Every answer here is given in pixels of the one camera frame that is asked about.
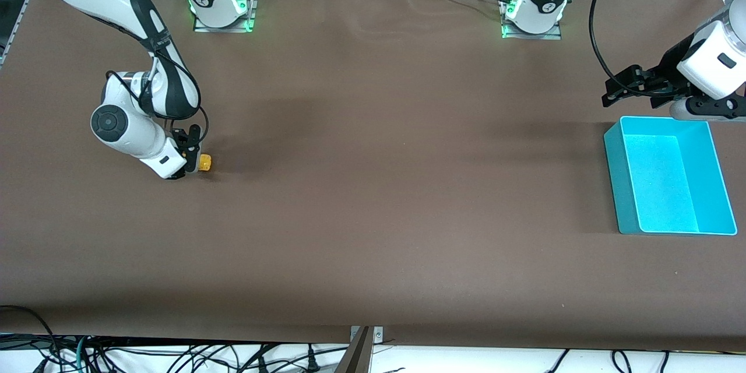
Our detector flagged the teal plastic bin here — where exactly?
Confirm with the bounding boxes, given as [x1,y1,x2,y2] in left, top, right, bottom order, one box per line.
[603,116,738,236]

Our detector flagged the dark angled bar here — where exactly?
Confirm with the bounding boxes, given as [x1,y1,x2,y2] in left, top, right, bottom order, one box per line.
[334,326,374,373]

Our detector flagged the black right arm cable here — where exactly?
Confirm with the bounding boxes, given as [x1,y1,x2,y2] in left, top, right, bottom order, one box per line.
[16,0,210,147]

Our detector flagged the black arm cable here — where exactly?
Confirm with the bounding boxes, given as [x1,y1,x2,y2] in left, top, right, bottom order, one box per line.
[587,0,662,95]
[16,0,210,147]

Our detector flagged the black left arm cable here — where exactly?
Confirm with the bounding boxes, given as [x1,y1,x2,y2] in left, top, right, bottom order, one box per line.
[587,0,662,95]

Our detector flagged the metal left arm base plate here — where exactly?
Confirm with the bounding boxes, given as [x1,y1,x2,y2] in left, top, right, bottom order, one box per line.
[501,0,564,41]

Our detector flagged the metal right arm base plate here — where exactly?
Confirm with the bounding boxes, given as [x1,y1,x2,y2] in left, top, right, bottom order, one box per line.
[193,0,258,33]

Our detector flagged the black floor cable bundle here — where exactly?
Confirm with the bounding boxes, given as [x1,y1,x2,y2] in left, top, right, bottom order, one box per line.
[0,305,350,373]

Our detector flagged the small metal edge bracket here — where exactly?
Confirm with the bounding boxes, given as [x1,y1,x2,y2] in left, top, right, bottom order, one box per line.
[350,326,385,343]

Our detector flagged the black floor cable loops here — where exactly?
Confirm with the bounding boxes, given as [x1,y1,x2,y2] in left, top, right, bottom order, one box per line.
[542,349,671,373]

